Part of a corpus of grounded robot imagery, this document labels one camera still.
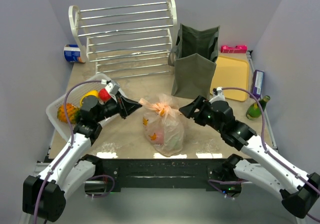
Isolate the white metal shelf rack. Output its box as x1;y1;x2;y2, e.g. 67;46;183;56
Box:
68;0;178;79

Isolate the black base frame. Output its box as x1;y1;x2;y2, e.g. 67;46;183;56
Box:
82;154;243;193

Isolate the purple box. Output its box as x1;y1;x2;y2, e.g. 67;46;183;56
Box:
250;69;265;99

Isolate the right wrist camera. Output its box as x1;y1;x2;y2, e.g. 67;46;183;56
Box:
209;86;226;104

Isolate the blue white can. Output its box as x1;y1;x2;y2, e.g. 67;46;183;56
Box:
63;44;86;63

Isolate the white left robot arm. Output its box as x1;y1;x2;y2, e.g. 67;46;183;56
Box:
22;93;141;222

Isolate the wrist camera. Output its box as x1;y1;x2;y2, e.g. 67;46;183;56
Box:
209;86;226;104
101;79;120;100

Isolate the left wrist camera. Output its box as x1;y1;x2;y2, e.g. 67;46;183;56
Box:
101;79;120;100

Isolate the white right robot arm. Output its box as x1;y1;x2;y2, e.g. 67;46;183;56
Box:
179;96;320;219

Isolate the yellow food tray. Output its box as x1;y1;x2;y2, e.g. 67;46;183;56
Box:
210;55;250;95

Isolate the toy pineapple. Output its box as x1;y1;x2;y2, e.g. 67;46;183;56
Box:
57;103;81;125

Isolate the yellow toy lemon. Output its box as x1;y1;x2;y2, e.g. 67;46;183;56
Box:
80;90;99;106

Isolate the green fabric grocery bag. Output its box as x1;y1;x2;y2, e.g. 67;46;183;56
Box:
167;24;220;99

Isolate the white plastic basket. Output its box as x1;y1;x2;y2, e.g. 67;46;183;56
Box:
46;73;126;144

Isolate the banana print plastic bag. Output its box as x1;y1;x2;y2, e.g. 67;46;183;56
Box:
139;93;186;157

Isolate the green glass bottle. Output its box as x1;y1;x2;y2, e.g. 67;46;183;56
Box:
246;95;271;120

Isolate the pink box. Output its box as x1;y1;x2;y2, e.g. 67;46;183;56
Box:
220;45;248;54

